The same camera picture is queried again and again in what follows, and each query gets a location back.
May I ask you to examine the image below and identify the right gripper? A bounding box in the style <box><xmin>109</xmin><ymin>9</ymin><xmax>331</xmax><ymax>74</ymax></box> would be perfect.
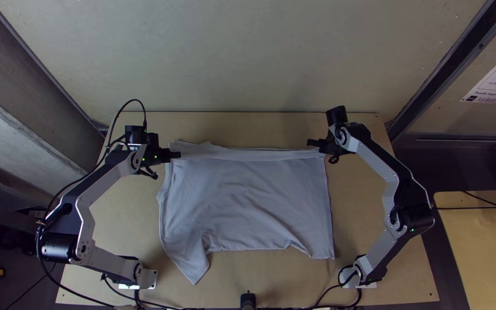
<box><xmin>307</xmin><ymin>127</ymin><xmax>344</xmax><ymax>157</ymax></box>

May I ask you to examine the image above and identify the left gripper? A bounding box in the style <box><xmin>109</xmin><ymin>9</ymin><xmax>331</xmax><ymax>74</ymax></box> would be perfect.
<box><xmin>144</xmin><ymin>132</ymin><xmax>183</xmax><ymax>167</ymax></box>

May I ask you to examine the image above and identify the light grey t-shirt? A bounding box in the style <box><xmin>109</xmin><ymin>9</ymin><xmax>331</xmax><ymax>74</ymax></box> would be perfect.
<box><xmin>156</xmin><ymin>139</ymin><xmax>336</xmax><ymax>286</ymax></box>

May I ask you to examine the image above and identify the pale wooden side table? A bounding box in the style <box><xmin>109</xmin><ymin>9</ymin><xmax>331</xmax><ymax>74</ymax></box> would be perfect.
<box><xmin>433</xmin><ymin>189</ymin><xmax>496</xmax><ymax>310</ymax></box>

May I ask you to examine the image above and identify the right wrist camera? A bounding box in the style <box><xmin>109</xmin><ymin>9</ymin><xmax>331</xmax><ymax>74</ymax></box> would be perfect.
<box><xmin>325</xmin><ymin>105</ymin><xmax>349</xmax><ymax>127</ymax></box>

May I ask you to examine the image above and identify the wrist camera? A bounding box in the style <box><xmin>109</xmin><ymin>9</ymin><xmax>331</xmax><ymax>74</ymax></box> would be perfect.
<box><xmin>125</xmin><ymin>125</ymin><xmax>148</xmax><ymax>145</ymax></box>
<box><xmin>325</xmin><ymin>105</ymin><xmax>349</xmax><ymax>127</ymax></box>

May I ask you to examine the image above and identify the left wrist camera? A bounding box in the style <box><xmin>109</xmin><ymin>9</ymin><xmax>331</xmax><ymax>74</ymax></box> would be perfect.
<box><xmin>125</xmin><ymin>125</ymin><xmax>148</xmax><ymax>145</ymax></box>

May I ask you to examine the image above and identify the black cable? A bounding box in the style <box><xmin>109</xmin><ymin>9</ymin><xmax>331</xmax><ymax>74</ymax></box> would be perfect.
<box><xmin>100</xmin><ymin>273</ymin><xmax>180</xmax><ymax>310</ymax></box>
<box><xmin>463</xmin><ymin>191</ymin><xmax>496</xmax><ymax>217</ymax></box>
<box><xmin>306</xmin><ymin>264</ymin><xmax>363</xmax><ymax>310</ymax></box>
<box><xmin>104</xmin><ymin>99</ymin><xmax>148</xmax><ymax>152</ymax></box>
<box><xmin>435</xmin><ymin>204</ymin><xmax>496</xmax><ymax>212</ymax></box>

